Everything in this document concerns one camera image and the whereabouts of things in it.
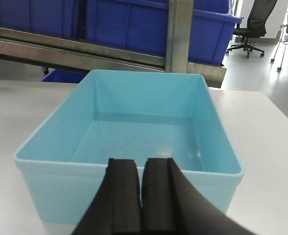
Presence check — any blue crate under shelf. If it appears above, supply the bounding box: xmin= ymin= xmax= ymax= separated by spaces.
xmin=42 ymin=69 xmax=87 ymax=84

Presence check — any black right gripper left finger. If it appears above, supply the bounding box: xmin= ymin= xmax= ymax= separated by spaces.
xmin=72 ymin=159 xmax=142 ymax=235

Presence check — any blue crate at left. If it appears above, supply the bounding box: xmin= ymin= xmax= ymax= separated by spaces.
xmin=0 ymin=0 xmax=86 ymax=39

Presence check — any black office chair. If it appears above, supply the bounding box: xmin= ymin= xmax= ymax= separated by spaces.
xmin=225 ymin=0 xmax=277 ymax=59

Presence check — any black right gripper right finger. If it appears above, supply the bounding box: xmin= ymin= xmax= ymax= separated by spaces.
xmin=142 ymin=158 xmax=251 ymax=235

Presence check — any stainless steel shelf rack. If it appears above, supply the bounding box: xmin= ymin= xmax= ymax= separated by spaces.
xmin=0 ymin=0 xmax=227 ymax=88

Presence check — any large blue storage crate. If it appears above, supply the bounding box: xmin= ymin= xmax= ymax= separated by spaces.
xmin=86 ymin=0 xmax=242 ymax=66

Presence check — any light blue plastic box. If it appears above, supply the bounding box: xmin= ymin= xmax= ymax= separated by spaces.
xmin=13 ymin=70 xmax=244 ymax=224

